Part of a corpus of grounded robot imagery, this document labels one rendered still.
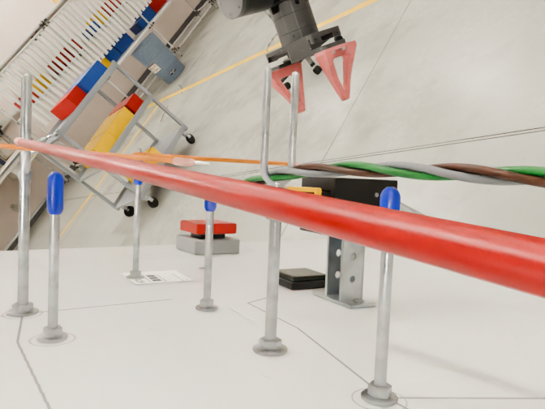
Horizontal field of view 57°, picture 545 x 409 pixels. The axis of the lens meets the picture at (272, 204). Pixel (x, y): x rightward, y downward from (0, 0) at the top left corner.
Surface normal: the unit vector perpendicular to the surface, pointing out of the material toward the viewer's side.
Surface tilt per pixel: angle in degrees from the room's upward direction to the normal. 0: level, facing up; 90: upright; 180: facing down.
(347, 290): 88
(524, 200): 0
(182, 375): 54
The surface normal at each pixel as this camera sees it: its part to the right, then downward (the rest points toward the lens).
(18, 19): 0.60, -0.04
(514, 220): -0.66, -0.59
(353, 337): 0.04, -1.00
